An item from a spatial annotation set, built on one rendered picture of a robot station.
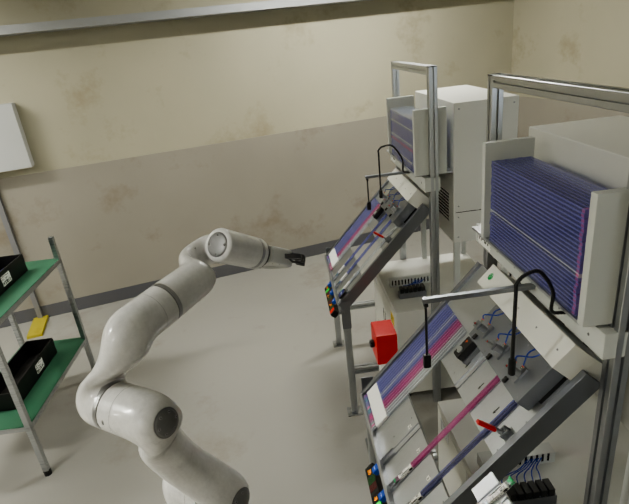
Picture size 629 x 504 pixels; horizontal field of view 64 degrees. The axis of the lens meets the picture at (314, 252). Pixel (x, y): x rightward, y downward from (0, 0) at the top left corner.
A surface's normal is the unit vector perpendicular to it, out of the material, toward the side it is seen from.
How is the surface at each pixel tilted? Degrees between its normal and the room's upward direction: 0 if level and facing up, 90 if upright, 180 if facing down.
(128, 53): 90
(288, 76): 90
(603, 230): 90
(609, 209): 90
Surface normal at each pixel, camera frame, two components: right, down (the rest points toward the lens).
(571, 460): -0.11, -0.92
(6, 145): 0.32, 0.33
